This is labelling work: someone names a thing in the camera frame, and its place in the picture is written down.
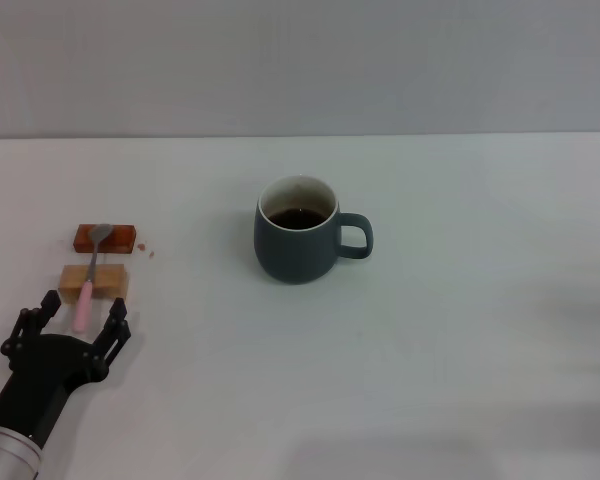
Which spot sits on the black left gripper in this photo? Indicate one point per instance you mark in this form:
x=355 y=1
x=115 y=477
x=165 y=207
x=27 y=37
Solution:
x=45 y=370

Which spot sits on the grey ceramic mug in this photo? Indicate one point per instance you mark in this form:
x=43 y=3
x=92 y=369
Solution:
x=295 y=255

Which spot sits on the light wooden bridge block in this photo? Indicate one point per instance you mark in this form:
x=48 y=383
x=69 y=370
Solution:
x=112 y=280

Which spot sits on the red-brown wooden block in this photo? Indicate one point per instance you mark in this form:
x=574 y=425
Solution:
x=122 y=237

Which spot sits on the dark coffee liquid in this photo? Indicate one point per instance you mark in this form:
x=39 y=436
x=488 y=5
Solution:
x=297 y=218

